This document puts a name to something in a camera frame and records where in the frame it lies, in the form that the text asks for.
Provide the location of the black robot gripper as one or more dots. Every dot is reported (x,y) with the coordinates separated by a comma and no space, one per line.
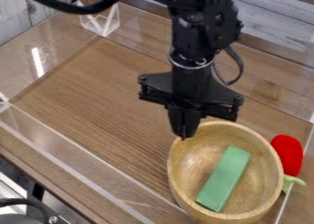
(192,95)

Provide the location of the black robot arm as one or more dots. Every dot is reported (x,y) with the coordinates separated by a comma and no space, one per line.
(206,27)

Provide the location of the brown wooden bowl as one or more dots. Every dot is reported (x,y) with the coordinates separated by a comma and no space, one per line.
(192,159)

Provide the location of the green rectangular block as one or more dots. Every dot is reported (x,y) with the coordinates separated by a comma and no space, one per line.
(223,179)

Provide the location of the red plush strawberry toy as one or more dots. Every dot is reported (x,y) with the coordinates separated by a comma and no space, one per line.
(290,152)

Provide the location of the clear acrylic corner bracket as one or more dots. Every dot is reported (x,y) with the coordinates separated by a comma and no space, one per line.
(101,25)

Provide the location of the black metal table bracket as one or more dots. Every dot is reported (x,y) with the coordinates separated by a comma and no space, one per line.
(40,211)

